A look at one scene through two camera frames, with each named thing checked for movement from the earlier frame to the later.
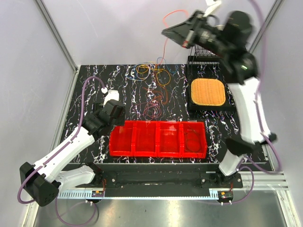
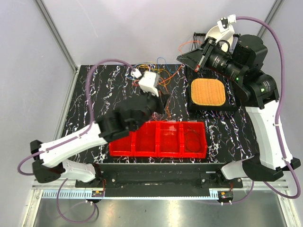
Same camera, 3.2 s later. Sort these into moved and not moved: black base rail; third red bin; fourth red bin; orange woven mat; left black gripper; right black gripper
Moved: right black gripper; left black gripper
Not moved: black base rail; orange woven mat; third red bin; fourth red bin
